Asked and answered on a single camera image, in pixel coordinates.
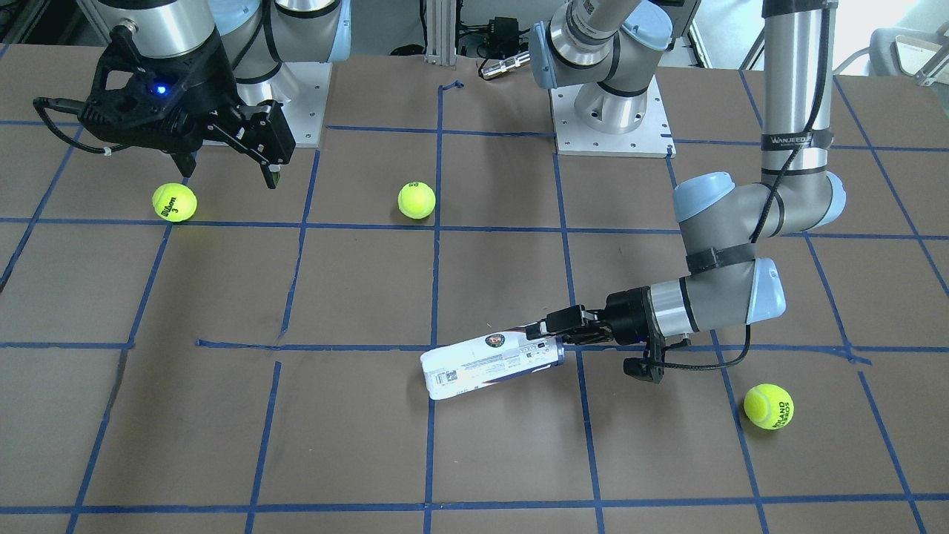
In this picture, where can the white blue tennis ball can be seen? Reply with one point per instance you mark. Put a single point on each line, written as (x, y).
(475, 363)

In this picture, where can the tennis ball front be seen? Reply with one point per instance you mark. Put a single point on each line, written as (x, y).
(769, 406)

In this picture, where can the Wilson tennis ball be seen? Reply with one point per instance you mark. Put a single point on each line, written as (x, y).
(174, 202)

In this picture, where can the silver metal connector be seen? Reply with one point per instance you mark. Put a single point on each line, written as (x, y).
(504, 66)

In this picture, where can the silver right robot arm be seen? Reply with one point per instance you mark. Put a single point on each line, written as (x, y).
(286, 31)

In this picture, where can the aluminium frame post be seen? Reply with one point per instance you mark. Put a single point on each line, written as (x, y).
(440, 32)

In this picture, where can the tennis ball centre back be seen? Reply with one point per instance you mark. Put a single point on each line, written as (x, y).
(416, 200)

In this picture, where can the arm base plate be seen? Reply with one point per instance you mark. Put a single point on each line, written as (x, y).
(592, 122)
(302, 89)

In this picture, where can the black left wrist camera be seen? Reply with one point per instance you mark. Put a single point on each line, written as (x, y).
(650, 367)

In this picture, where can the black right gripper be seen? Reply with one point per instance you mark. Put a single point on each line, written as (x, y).
(210, 83)

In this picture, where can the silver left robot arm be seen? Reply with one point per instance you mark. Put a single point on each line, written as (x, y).
(612, 47)

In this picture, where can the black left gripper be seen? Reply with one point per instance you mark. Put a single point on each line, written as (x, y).
(627, 312)

